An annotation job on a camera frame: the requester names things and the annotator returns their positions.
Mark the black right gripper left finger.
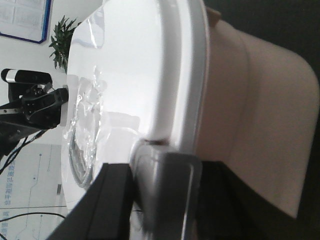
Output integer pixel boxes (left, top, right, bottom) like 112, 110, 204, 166
48, 163, 134, 240

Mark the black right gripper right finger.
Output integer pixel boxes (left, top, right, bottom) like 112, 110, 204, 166
196, 161, 300, 240

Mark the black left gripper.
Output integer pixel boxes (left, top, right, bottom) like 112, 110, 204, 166
0, 88, 69, 156

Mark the green potted plant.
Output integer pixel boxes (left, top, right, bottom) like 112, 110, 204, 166
48, 15, 81, 73

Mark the wrist camera black silver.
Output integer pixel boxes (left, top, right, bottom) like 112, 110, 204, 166
0, 68, 53, 102

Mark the blue framed wall poster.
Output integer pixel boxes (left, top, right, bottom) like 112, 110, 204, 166
0, 0, 52, 44

